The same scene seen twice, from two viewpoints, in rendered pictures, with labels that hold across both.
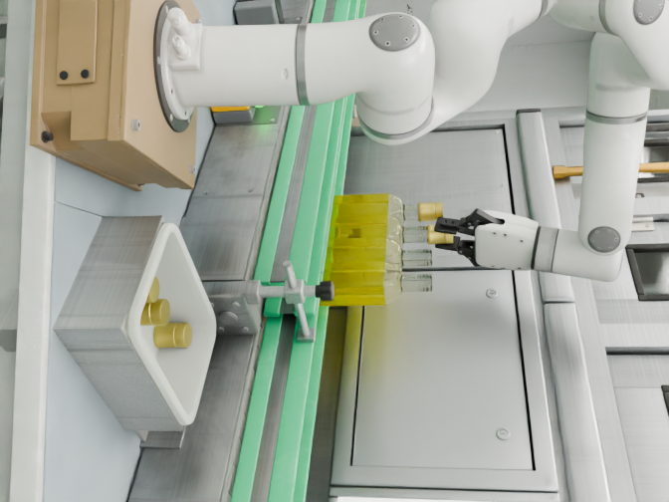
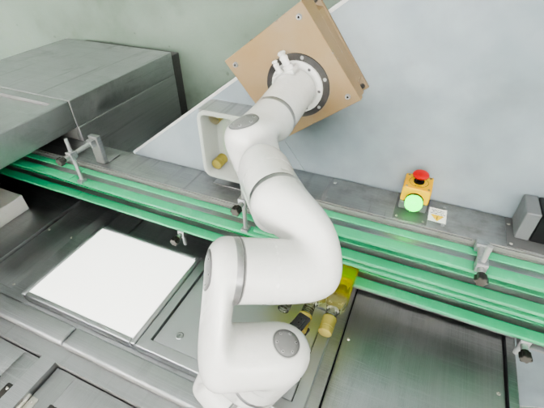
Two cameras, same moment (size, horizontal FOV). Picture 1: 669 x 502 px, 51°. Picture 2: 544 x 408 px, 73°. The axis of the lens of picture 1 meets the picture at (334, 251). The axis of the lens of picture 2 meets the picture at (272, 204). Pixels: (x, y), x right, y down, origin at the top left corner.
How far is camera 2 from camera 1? 1.13 m
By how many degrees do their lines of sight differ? 70
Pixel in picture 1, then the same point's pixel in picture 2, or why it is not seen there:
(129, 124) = (232, 61)
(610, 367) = not seen: outside the picture
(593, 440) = (146, 380)
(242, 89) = not seen: hidden behind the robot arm
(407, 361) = (248, 309)
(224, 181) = (341, 189)
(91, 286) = (225, 104)
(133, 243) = (240, 112)
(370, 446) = not seen: hidden behind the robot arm
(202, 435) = (214, 189)
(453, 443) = (189, 311)
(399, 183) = (427, 372)
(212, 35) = (286, 76)
